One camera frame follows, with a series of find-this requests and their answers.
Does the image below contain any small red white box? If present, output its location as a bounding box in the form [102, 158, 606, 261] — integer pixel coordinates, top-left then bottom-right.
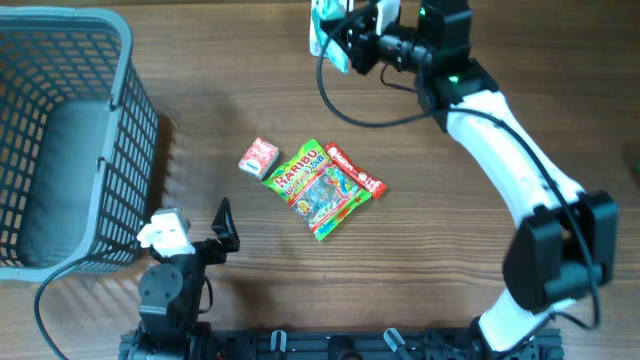
[238, 137, 280, 180]

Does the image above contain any mint Zappy wipes pack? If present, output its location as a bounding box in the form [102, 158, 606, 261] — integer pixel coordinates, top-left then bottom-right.
[309, 0, 353, 73]

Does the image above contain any white barcode scanner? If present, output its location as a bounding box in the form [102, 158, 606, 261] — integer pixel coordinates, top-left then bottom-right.
[309, 0, 333, 56]

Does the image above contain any red Nescafe coffee stick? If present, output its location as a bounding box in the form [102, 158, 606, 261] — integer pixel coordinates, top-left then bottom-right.
[325, 142, 388, 200]

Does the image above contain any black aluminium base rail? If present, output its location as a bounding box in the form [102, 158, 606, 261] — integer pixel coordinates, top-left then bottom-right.
[118, 328, 564, 360]

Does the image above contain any green Haribo gummy bag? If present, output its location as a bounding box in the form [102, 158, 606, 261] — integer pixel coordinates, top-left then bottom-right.
[262, 139, 372, 241]

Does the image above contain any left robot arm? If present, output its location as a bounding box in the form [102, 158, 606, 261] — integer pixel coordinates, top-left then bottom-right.
[118, 198, 240, 360]

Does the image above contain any grey plastic mesh basket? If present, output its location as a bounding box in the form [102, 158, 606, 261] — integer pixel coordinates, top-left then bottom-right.
[1, 6, 159, 283]

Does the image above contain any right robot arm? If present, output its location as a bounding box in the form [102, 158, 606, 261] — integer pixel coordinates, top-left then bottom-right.
[311, 1, 619, 359]

